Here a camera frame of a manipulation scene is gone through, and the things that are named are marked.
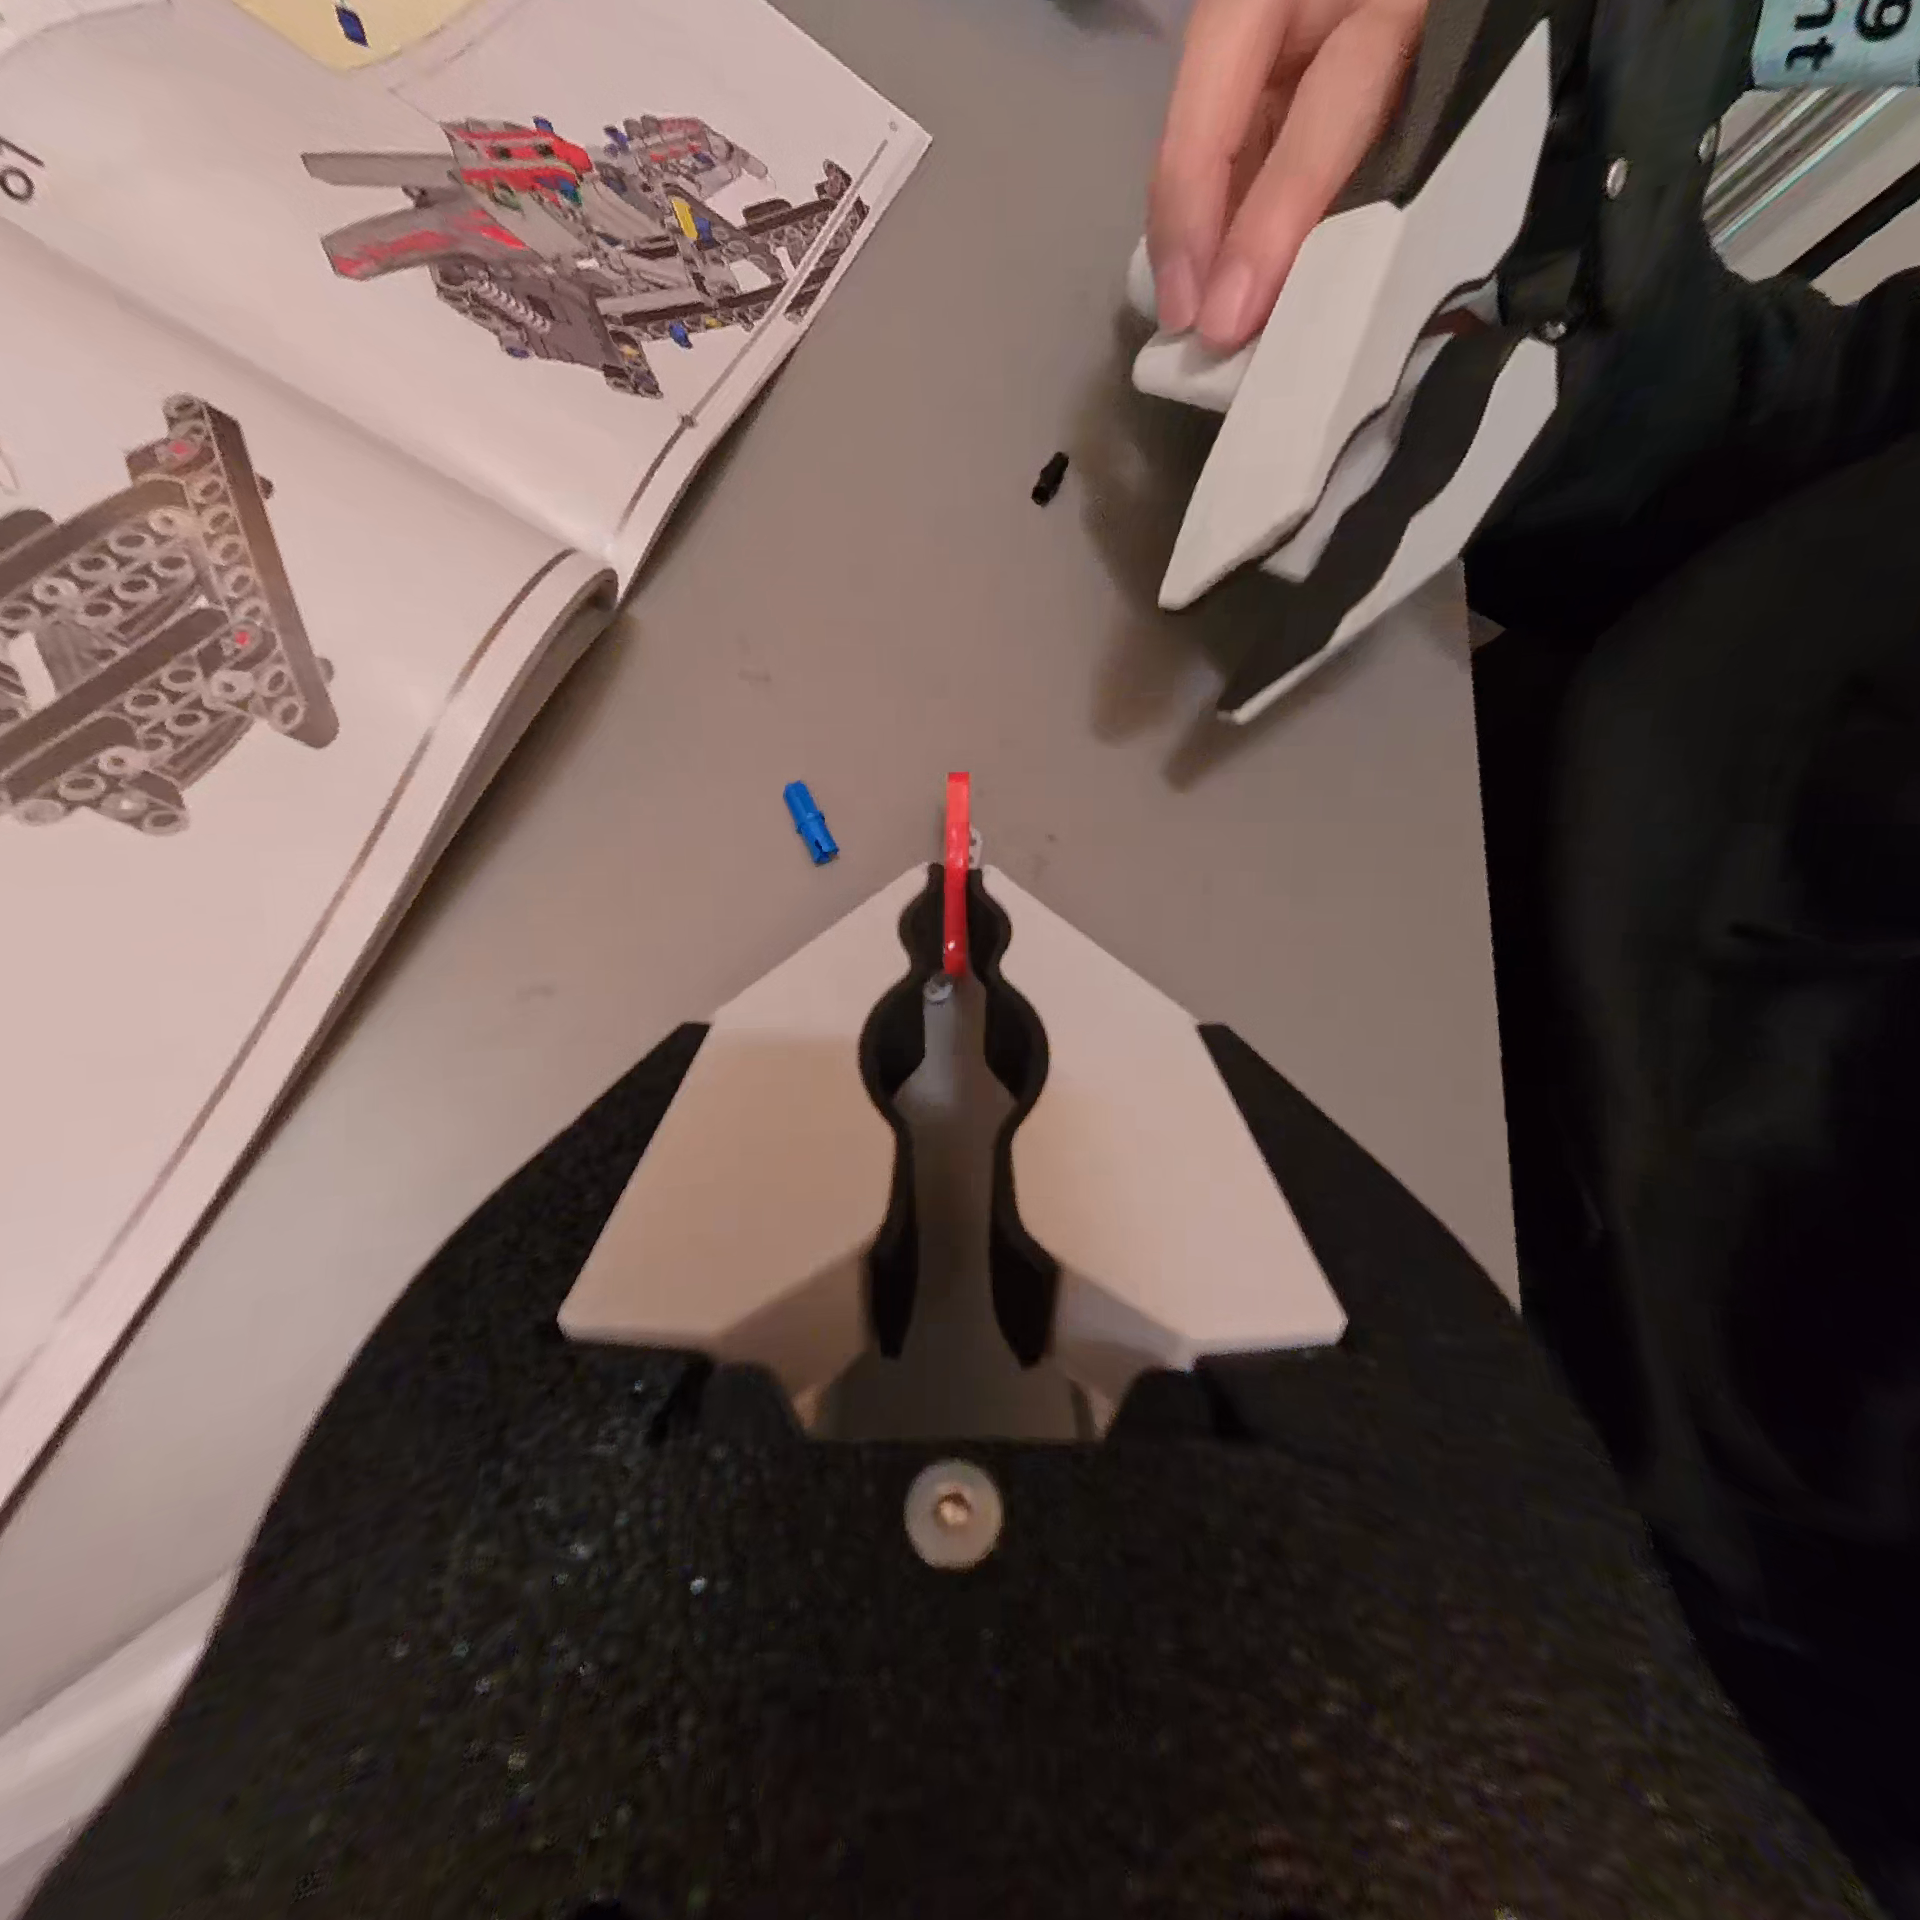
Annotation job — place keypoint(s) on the grey desk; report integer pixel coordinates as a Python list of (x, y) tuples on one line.
[(1271, 907)]

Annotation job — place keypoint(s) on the building toy instruction booklet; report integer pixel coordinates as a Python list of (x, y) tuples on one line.
[(451, 450)]

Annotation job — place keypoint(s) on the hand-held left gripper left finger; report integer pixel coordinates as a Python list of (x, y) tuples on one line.
[(728, 1167)]

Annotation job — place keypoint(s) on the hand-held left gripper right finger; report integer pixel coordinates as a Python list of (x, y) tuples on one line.
[(1169, 1188)]

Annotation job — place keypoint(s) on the red toy beam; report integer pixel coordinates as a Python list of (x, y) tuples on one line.
[(958, 883)]

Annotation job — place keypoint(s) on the person's dark clothing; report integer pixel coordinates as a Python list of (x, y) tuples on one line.
[(1729, 1052)]

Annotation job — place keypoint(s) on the metal frame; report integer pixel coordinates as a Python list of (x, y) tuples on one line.
[(1831, 164)]

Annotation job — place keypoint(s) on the blue toy pin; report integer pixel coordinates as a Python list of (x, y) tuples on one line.
[(809, 819)]

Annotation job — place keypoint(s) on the person's right hand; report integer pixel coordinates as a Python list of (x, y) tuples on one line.
[(1271, 153)]

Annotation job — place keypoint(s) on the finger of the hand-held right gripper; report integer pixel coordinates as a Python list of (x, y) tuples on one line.
[(1479, 469), (1345, 350)]

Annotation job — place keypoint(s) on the black toy pin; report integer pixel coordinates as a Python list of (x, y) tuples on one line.
[(1048, 476)]

